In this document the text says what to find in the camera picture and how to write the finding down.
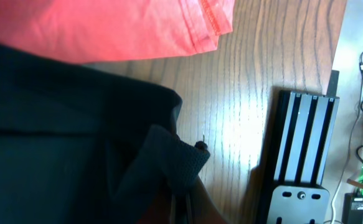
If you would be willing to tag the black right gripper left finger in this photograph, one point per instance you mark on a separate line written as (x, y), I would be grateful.
(162, 210)

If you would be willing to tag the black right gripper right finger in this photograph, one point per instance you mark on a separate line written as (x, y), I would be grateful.
(202, 208)

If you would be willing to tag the black t-shirt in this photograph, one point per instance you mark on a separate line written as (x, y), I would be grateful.
(78, 145)

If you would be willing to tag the black power adapter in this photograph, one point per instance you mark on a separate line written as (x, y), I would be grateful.
(352, 212)

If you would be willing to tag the red t-shirt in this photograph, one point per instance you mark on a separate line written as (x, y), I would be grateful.
(85, 31)

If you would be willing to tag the silver rail end bracket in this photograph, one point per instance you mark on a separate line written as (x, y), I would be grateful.
(298, 205)

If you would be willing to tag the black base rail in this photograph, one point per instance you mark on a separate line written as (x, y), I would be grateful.
(299, 144)

